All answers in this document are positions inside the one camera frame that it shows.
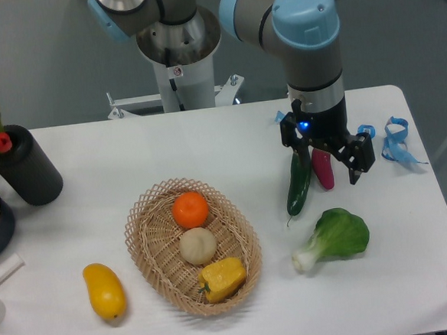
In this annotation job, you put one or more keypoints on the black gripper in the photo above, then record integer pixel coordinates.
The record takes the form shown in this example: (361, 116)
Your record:
(327, 130)

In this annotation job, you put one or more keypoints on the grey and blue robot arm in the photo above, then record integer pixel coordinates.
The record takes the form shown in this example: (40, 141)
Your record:
(302, 34)

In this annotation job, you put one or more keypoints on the woven wicker basket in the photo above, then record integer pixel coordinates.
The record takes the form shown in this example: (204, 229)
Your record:
(153, 238)

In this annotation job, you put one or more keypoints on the yellow bell pepper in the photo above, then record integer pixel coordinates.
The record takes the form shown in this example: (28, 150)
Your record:
(219, 280)

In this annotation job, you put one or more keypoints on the magenta eggplant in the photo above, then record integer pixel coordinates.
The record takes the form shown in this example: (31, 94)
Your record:
(321, 164)

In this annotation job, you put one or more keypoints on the green cucumber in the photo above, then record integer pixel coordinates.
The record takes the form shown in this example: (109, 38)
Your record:
(300, 179)

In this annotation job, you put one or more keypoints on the green bok choy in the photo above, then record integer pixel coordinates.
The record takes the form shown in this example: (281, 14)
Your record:
(337, 233)

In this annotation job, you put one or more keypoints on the orange fruit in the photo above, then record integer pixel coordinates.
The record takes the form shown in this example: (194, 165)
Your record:
(190, 210)

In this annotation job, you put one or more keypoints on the beige steamed bun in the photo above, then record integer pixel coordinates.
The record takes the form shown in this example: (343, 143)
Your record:
(198, 246)

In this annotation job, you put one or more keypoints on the yellow mango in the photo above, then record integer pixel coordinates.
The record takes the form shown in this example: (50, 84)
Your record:
(105, 291)

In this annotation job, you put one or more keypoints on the black cylindrical vase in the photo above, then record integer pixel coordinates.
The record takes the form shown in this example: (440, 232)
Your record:
(28, 169)

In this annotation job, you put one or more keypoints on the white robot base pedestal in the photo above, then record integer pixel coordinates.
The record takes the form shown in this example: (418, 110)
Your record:
(182, 60)

